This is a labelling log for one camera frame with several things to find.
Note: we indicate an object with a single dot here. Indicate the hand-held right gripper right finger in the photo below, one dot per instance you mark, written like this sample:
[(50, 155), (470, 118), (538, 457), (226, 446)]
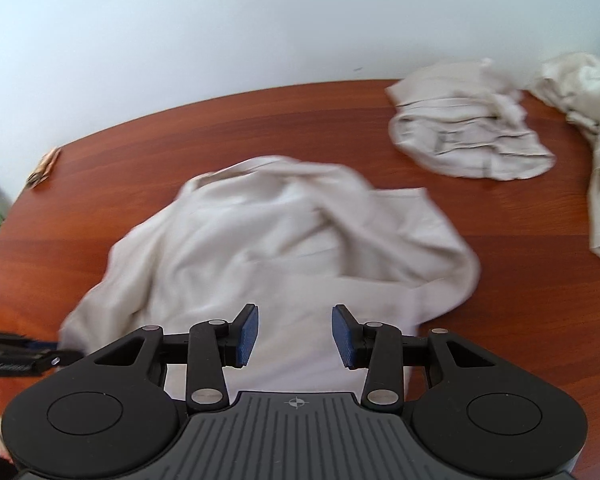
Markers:
[(342, 335)]

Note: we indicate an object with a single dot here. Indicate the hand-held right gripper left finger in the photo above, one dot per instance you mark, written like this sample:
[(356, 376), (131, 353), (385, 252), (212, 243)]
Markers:
[(247, 335)]

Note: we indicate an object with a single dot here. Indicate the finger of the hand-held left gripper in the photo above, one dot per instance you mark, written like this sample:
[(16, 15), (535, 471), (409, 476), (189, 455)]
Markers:
[(60, 358), (10, 338)]

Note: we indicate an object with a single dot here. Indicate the small brown wrapper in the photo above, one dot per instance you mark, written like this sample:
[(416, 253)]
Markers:
[(44, 169)]

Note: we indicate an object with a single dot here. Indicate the beige satin garment black label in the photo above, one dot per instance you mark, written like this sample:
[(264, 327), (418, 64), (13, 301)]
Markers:
[(280, 240)]

